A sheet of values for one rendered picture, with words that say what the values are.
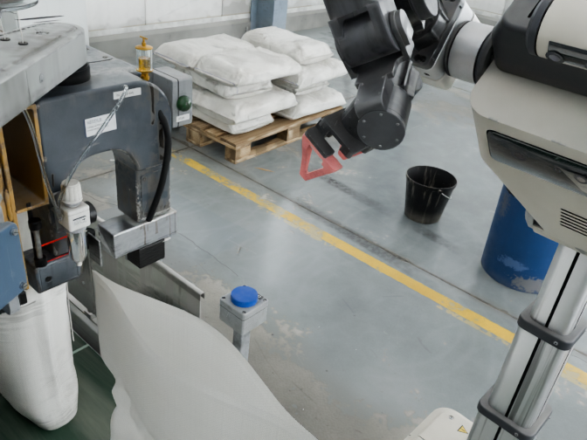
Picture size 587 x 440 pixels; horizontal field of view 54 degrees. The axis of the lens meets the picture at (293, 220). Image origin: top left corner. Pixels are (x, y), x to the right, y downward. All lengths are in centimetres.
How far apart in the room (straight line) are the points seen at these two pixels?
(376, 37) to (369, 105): 8
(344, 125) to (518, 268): 230
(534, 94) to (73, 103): 68
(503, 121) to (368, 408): 154
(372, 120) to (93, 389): 127
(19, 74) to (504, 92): 66
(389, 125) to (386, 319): 200
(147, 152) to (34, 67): 30
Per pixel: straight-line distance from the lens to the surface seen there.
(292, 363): 234
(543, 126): 88
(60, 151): 96
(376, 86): 69
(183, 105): 105
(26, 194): 100
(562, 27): 72
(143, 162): 105
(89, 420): 168
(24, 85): 81
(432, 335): 262
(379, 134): 69
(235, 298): 127
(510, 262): 301
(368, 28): 71
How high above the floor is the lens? 165
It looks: 31 degrees down
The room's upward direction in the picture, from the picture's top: 7 degrees clockwise
